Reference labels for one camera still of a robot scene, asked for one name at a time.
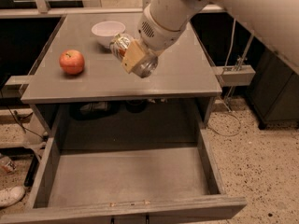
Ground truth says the open grey top drawer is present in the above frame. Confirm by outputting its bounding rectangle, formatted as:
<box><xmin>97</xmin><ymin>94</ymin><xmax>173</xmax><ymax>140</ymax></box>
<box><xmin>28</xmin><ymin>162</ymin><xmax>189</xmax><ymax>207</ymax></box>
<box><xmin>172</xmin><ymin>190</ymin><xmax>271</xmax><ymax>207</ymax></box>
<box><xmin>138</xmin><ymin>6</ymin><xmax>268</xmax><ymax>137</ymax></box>
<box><xmin>1</xmin><ymin>126</ymin><xmax>246</xmax><ymax>224</ymax></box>

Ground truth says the black cable on floor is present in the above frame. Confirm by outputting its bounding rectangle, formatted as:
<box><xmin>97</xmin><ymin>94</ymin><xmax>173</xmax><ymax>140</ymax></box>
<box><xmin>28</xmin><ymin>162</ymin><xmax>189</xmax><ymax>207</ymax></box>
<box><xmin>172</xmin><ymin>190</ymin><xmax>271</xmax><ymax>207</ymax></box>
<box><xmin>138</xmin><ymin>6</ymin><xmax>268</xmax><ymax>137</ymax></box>
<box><xmin>0</xmin><ymin>91</ymin><xmax>48</xmax><ymax>140</ymax></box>

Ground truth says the white sneaker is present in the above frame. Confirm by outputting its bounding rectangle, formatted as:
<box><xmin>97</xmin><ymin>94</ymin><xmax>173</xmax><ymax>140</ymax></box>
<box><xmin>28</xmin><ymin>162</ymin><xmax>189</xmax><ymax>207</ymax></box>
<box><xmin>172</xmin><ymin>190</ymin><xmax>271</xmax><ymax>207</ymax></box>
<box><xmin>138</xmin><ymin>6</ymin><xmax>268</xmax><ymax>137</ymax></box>
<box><xmin>0</xmin><ymin>186</ymin><xmax>25</xmax><ymax>208</ymax></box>

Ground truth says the white ceramic bowl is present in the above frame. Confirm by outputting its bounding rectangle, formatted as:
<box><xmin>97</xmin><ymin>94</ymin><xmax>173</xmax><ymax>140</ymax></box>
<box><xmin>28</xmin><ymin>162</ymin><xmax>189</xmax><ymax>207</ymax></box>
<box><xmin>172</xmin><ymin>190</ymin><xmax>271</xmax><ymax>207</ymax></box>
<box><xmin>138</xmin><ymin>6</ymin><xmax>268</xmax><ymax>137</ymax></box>
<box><xmin>92</xmin><ymin>21</ymin><xmax>126</xmax><ymax>49</ymax></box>

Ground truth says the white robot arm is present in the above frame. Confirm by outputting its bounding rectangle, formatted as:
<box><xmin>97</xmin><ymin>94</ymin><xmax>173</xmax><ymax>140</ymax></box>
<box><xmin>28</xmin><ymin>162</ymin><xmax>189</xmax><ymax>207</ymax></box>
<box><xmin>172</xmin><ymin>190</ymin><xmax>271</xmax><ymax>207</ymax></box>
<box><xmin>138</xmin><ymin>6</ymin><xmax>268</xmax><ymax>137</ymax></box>
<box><xmin>121</xmin><ymin>0</ymin><xmax>299</xmax><ymax>77</ymax></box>

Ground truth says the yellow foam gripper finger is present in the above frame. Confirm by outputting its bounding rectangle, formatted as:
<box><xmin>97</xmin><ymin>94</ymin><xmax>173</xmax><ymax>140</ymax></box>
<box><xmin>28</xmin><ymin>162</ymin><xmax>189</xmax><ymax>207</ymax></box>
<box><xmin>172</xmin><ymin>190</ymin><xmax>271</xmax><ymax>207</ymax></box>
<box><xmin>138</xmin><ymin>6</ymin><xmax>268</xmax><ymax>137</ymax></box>
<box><xmin>121</xmin><ymin>40</ymin><xmax>147</xmax><ymax>73</ymax></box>

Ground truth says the white power cable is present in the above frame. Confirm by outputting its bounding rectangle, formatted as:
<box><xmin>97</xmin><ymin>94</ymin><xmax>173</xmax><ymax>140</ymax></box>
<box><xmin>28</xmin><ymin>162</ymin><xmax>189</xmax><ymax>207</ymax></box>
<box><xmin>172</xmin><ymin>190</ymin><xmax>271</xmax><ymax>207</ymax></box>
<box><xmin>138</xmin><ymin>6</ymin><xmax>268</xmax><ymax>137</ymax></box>
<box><xmin>206</xmin><ymin>17</ymin><xmax>243</xmax><ymax>138</ymax></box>

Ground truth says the grey counter cabinet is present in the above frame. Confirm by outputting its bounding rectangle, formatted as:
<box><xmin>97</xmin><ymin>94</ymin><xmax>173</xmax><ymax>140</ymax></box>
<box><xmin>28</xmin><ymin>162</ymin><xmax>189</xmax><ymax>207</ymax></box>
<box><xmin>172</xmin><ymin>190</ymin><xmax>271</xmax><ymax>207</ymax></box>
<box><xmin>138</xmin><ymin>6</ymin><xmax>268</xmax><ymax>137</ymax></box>
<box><xmin>20</xmin><ymin>11</ymin><xmax>222</xmax><ymax>133</ymax></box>

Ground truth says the thin metal rod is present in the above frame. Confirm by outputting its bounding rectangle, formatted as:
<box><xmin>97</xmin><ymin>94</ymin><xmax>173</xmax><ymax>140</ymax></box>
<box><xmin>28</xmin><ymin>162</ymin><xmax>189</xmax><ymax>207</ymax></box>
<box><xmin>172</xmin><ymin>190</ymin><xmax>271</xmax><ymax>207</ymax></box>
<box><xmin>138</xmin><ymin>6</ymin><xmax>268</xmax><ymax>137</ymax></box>
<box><xmin>235</xmin><ymin>35</ymin><xmax>254</xmax><ymax>71</ymax></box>

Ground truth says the red apple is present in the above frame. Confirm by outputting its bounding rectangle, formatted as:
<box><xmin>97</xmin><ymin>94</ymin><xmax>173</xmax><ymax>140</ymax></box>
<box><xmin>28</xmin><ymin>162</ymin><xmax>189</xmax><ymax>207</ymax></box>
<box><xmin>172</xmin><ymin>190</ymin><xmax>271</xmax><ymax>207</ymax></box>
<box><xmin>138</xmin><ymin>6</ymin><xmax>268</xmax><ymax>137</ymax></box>
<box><xmin>59</xmin><ymin>49</ymin><xmax>85</xmax><ymax>75</ymax></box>

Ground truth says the green white 7up can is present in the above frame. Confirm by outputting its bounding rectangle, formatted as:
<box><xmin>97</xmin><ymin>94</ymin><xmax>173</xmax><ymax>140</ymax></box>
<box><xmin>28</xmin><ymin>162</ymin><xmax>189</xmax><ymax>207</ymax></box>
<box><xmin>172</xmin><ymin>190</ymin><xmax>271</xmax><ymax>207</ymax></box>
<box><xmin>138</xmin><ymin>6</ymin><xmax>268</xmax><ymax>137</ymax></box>
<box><xmin>109</xmin><ymin>34</ymin><xmax>158</xmax><ymax>78</ymax></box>

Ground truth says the grey metal side bracket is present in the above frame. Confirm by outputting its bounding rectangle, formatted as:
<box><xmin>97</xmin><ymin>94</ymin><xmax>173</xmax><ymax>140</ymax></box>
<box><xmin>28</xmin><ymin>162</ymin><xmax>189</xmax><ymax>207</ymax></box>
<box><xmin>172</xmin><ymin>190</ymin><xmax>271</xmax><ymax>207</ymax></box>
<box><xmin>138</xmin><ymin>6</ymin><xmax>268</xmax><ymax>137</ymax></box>
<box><xmin>212</xmin><ymin>65</ymin><xmax>255</xmax><ymax>87</ymax></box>

